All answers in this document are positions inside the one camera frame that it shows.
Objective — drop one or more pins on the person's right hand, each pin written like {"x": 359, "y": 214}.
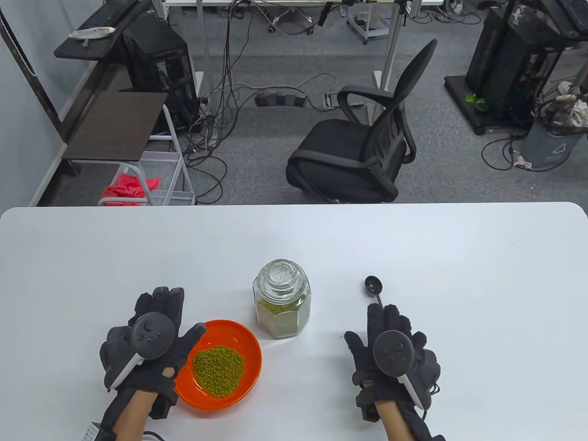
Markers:
{"x": 363, "y": 358}

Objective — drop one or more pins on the person's left hand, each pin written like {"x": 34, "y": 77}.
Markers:
{"x": 156, "y": 376}

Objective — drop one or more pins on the pile of mung beans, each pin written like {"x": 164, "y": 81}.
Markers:
{"x": 282, "y": 319}
{"x": 218, "y": 372}

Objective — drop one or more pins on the black measuring scoop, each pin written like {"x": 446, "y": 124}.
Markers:
{"x": 373, "y": 285}

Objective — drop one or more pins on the orange bowl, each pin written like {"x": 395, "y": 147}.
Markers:
{"x": 243, "y": 340}

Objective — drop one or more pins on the glass jar lid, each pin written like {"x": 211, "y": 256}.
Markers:
{"x": 281, "y": 273}

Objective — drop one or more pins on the person's left forearm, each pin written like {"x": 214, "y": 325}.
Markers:
{"x": 131, "y": 413}

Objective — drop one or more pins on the person's right forearm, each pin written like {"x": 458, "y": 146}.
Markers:
{"x": 395, "y": 422}

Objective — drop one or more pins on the black and white controller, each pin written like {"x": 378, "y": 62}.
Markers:
{"x": 154, "y": 335}
{"x": 392, "y": 351}

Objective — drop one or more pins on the black box with white label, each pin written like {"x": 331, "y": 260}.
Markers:
{"x": 89, "y": 432}

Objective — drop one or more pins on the clear glass jar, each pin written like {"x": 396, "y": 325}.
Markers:
{"x": 275, "y": 317}

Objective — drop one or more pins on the red cloth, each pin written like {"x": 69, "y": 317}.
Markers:
{"x": 128, "y": 183}

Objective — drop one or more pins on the black office chair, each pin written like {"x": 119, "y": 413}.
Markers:
{"x": 340, "y": 151}

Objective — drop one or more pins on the crumpled white paper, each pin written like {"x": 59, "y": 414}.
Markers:
{"x": 522, "y": 161}

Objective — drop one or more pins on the dark wooden side table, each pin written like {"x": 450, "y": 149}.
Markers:
{"x": 115, "y": 124}

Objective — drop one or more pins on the grey floor socket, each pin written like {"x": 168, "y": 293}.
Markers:
{"x": 328, "y": 101}

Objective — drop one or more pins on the black power strip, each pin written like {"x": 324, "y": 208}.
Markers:
{"x": 280, "y": 98}

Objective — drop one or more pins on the small green object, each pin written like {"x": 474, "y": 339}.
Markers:
{"x": 473, "y": 98}

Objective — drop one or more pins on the grey trash bin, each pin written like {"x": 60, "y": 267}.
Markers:
{"x": 551, "y": 147}

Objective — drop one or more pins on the black rolling platform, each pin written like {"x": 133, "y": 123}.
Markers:
{"x": 457, "y": 89}

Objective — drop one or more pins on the black computer tower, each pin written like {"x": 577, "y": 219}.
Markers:
{"x": 505, "y": 55}
{"x": 156, "y": 59}

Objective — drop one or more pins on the white rolling stand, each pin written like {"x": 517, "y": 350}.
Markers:
{"x": 367, "y": 27}

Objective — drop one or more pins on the black shelf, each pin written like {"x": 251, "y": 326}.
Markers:
{"x": 82, "y": 48}
{"x": 565, "y": 18}

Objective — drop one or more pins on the white packet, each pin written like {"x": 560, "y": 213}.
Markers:
{"x": 92, "y": 32}

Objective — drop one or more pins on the black keyboard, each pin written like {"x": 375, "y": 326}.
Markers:
{"x": 108, "y": 11}

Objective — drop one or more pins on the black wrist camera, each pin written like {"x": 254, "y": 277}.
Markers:
{"x": 161, "y": 406}
{"x": 365, "y": 406}

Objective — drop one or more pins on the black wall post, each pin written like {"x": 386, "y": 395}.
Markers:
{"x": 35, "y": 78}

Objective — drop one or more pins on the white desk frame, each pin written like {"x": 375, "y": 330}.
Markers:
{"x": 204, "y": 46}

